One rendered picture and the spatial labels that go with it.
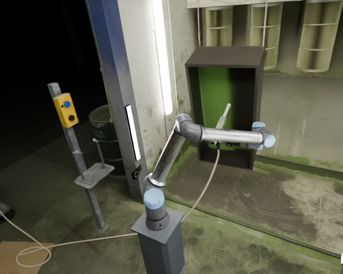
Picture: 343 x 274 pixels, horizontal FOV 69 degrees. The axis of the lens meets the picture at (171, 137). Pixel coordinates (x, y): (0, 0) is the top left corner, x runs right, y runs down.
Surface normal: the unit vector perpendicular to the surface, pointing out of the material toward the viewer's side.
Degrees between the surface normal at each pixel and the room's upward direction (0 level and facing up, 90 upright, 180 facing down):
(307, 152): 57
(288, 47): 90
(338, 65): 90
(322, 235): 0
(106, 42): 90
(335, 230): 0
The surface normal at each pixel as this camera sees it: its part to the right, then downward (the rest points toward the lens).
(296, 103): -0.46, -0.07
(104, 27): -0.49, 0.48
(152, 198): -0.08, -0.81
